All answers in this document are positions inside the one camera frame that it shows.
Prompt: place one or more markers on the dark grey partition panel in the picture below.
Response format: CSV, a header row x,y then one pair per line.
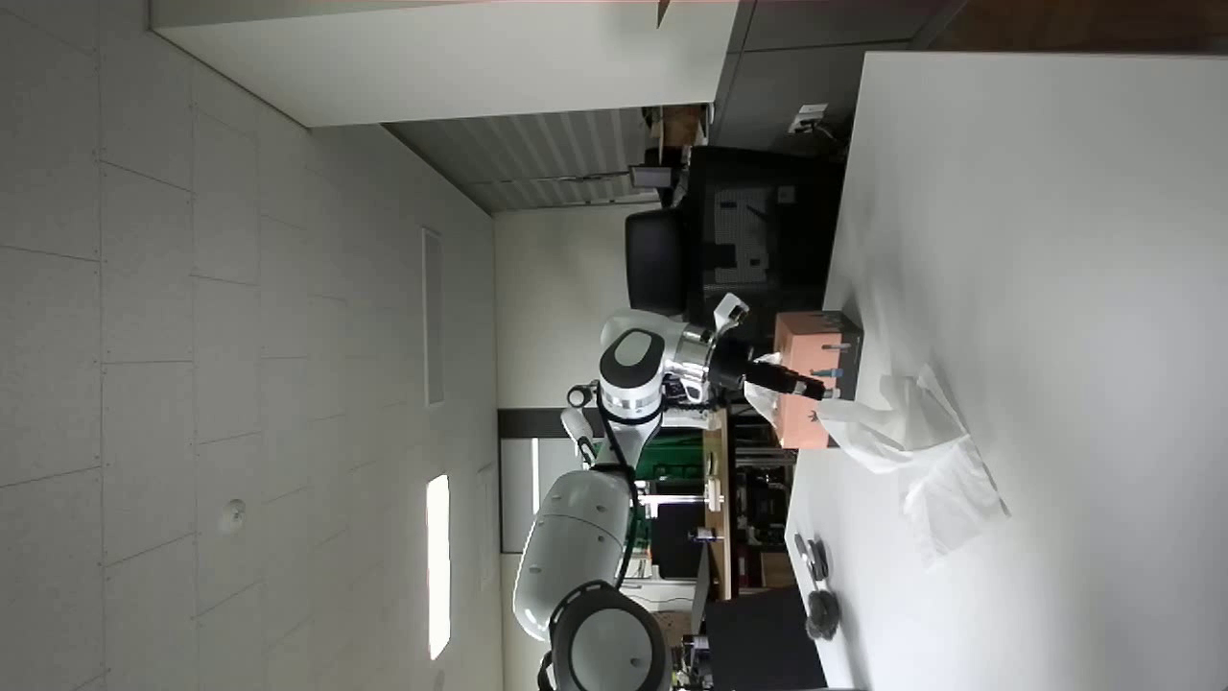
x,y
791,63

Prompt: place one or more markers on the bright narrow window strip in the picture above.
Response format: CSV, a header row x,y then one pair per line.
x,y
440,563

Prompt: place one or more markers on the black box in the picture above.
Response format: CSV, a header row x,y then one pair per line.
x,y
753,648

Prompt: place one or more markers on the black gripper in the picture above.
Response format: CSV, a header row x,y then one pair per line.
x,y
730,358

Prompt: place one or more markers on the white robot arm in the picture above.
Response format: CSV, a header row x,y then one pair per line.
x,y
578,540

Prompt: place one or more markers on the flat white tissue sheet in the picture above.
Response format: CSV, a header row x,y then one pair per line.
x,y
963,504

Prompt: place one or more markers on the wooden shelf board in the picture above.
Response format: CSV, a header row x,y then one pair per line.
x,y
716,512

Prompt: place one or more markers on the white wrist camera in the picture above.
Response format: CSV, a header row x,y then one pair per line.
x,y
730,310

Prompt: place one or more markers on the white pulled tissue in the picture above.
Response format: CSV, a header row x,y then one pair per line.
x,y
886,436

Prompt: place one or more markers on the orange tissue box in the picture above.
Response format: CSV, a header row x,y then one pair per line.
x,y
819,341

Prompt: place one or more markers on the small dark object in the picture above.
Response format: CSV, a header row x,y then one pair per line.
x,y
813,559

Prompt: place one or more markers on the green item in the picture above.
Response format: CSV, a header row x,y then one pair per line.
x,y
672,462

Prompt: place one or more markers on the white wall outlet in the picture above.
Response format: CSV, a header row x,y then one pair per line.
x,y
813,118

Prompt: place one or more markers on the black office chair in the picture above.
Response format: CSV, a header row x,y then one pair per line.
x,y
667,255

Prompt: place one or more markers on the brown cardboard boxes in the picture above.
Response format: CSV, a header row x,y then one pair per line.
x,y
679,128

